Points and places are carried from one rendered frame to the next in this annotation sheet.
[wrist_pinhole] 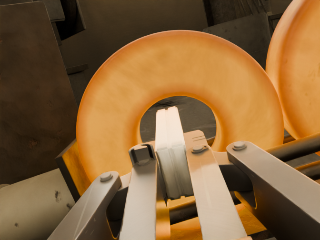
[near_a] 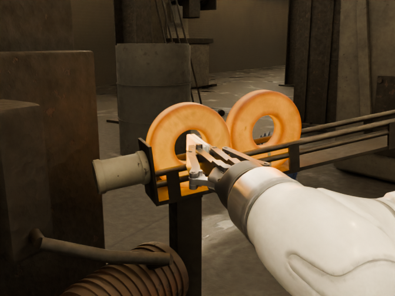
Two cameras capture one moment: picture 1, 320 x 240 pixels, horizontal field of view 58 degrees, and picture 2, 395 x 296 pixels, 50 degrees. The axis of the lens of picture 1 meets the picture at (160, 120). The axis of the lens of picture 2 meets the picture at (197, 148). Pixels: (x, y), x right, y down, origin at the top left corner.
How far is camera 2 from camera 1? 0.56 m
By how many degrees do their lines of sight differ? 25
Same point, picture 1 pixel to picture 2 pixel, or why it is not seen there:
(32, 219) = (126, 174)
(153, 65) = (188, 115)
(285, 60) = (234, 123)
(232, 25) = (153, 50)
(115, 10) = not seen: outside the picture
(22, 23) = (81, 64)
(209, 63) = (209, 119)
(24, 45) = (79, 77)
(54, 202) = (137, 167)
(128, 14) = not seen: outside the picture
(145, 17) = not seen: outside the picture
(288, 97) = (233, 137)
